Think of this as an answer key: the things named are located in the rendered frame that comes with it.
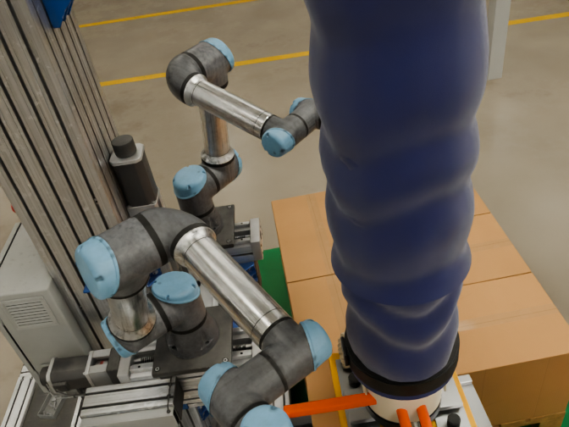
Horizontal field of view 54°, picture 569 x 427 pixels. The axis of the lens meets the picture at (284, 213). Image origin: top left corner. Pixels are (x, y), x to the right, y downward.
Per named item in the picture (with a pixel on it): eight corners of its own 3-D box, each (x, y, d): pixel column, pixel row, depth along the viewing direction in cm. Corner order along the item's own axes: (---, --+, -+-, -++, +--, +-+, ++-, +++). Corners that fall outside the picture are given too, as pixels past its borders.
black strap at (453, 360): (475, 387, 105) (477, 374, 102) (353, 406, 105) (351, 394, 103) (439, 298, 122) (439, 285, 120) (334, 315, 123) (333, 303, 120)
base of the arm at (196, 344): (165, 362, 156) (155, 340, 149) (170, 320, 167) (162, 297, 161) (218, 355, 155) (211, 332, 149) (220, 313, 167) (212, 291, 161)
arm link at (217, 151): (194, 187, 200) (171, 47, 162) (221, 166, 208) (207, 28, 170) (218, 201, 195) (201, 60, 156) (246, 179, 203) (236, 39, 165)
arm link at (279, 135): (144, 63, 155) (284, 135, 136) (173, 47, 161) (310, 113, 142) (150, 97, 164) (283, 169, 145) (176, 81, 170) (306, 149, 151)
